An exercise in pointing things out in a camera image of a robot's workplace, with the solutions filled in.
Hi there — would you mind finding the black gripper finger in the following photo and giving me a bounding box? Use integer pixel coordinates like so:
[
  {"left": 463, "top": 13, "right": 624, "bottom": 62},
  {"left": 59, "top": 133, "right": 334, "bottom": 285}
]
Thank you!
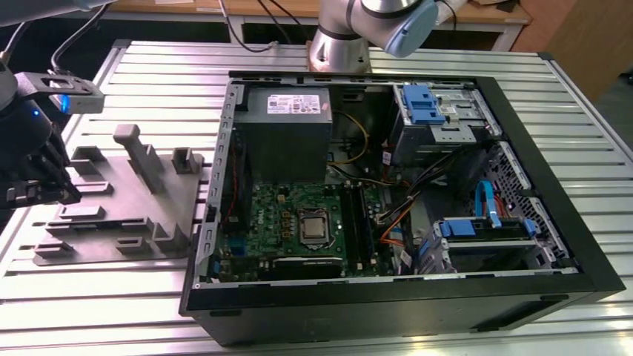
[
  {"left": 35, "top": 128, "right": 84, "bottom": 205},
  {"left": 0, "top": 179, "right": 44, "bottom": 212}
]

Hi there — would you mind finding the black RAM slot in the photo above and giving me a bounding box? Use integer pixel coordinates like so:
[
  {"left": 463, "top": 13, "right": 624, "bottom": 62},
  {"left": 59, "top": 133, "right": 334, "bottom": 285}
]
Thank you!
[{"left": 344, "top": 180, "right": 362, "bottom": 270}]

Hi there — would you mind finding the grey parts rack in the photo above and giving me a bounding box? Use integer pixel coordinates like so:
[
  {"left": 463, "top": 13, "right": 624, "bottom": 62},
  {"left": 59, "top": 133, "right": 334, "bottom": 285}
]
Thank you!
[{"left": 32, "top": 124, "right": 210, "bottom": 268}]

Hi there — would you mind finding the green motherboard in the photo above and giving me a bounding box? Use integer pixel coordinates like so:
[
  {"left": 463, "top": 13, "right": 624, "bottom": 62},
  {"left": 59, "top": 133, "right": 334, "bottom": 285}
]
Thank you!
[{"left": 212, "top": 180, "right": 397, "bottom": 279}]

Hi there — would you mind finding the grey power supply unit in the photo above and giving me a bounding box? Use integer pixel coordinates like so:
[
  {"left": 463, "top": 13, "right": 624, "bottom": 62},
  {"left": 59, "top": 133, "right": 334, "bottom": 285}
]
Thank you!
[{"left": 232, "top": 85, "right": 334, "bottom": 185}]

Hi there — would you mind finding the silver CPU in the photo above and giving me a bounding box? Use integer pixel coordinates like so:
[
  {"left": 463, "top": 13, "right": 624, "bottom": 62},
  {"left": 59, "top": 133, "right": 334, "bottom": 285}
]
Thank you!
[{"left": 302, "top": 217, "right": 328, "bottom": 238}]

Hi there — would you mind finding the black CPU socket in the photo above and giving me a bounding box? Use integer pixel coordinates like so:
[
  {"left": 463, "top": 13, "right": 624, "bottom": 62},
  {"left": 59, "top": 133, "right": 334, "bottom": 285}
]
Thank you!
[{"left": 295, "top": 208, "right": 334, "bottom": 248}]

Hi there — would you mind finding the black graphics card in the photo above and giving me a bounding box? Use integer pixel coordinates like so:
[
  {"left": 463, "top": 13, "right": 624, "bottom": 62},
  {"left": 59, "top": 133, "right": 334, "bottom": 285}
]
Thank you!
[{"left": 270, "top": 254, "right": 344, "bottom": 280}]

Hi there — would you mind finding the black open PC case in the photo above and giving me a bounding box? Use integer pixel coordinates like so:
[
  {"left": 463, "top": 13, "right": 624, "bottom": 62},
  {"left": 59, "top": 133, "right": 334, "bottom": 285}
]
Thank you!
[{"left": 179, "top": 70, "right": 628, "bottom": 348}]

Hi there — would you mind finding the blue plastic drive carrier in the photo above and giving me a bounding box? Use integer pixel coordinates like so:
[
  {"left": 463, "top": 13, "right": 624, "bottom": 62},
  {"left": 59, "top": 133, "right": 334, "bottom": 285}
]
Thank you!
[{"left": 403, "top": 84, "right": 447, "bottom": 125}]

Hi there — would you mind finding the silver metal drive cage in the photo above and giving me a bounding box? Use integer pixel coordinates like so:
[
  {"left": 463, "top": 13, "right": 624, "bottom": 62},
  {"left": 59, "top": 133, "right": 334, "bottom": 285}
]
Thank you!
[{"left": 394, "top": 83, "right": 499, "bottom": 164}]

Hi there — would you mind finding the disk drive in blue carrier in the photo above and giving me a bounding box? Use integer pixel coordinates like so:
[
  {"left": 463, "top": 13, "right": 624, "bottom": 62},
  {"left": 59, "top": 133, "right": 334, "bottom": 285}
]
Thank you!
[{"left": 435, "top": 217, "right": 539, "bottom": 244}]

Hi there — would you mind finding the brown wooden cabinet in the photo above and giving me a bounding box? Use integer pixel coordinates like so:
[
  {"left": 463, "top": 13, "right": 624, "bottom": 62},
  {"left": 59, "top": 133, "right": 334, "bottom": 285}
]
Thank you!
[{"left": 512, "top": 0, "right": 633, "bottom": 103}]

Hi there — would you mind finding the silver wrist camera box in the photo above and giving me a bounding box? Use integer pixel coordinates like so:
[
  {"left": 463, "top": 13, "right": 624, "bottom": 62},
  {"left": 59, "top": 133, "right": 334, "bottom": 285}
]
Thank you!
[{"left": 14, "top": 72, "right": 106, "bottom": 115}]

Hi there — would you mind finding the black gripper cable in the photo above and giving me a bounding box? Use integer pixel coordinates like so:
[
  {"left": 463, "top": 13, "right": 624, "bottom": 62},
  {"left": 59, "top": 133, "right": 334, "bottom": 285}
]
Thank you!
[{"left": 0, "top": 21, "right": 30, "bottom": 64}]

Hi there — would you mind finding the black camera cable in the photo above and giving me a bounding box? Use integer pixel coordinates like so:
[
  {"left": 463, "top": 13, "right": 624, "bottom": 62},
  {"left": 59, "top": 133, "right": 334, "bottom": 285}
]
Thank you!
[{"left": 47, "top": 3, "right": 110, "bottom": 75}]

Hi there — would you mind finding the red twisted wire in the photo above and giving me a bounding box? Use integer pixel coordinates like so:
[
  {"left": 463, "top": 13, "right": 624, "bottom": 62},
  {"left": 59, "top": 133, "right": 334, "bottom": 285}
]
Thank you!
[{"left": 223, "top": 148, "right": 248, "bottom": 225}]

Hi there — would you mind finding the wooden desk with white frame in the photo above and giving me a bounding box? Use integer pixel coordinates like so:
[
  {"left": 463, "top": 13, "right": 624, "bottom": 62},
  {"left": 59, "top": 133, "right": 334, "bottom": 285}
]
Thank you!
[{"left": 0, "top": 0, "right": 533, "bottom": 53}]

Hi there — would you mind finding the loose cable with pale plug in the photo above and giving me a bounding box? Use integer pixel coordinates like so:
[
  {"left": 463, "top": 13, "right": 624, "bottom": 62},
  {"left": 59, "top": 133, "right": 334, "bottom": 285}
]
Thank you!
[{"left": 220, "top": 0, "right": 282, "bottom": 53}]

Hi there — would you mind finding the yellow wire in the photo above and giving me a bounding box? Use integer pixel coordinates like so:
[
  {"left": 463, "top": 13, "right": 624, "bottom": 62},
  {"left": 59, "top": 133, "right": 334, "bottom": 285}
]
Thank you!
[{"left": 332, "top": 111, "right": 372, "bottom": 166}]

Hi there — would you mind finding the orange wire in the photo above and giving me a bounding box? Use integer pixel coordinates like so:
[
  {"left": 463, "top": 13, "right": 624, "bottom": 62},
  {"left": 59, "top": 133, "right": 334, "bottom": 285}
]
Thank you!
[{"left": 379, "top": 207, "right": 412, "bottom": 245}]

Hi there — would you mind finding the black cable bundle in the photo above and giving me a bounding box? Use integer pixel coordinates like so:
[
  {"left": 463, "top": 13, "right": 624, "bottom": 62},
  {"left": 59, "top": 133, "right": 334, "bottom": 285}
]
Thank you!
[{"left": 405, "top": 142, "right": 496, "bottom": 203}]

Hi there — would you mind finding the blue wire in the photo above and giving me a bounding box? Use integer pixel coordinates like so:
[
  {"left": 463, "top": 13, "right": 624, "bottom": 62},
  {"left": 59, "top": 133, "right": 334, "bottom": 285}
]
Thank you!
[{"left": 475, "top": 180, "right": 504, "bottom": 228}]

